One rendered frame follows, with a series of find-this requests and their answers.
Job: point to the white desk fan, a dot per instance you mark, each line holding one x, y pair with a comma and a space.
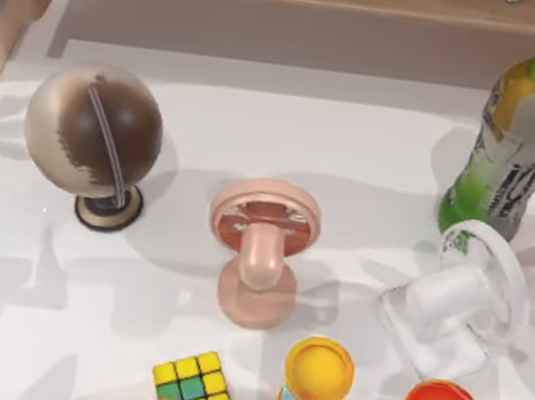
460, 302

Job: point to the pink desk fan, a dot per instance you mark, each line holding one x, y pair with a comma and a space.
261, 238

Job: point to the colourful puzzle cube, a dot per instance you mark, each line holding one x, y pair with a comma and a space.
195, 388

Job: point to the yellow lidded blue tub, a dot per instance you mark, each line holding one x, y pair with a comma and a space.
315, 386

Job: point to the green bottle with yellow cap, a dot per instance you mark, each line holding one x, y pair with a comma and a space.
514, 142

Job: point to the brown and beige globe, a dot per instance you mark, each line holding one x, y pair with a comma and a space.
95, 135

